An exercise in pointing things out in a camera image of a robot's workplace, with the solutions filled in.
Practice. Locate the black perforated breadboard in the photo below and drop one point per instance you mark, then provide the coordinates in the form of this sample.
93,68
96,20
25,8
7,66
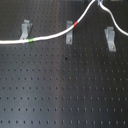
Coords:
50,84

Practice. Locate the middle metal cable clip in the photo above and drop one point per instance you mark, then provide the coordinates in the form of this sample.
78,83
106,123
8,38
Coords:
69,35

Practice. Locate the metal cable clip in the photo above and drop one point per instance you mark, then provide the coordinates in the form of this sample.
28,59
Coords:
69,35
26,29
110,36

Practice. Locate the left metal cable clip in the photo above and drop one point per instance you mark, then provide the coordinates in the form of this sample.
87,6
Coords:
26,29

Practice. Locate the right metal cable clip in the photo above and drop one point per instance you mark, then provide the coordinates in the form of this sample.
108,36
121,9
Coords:
110,36

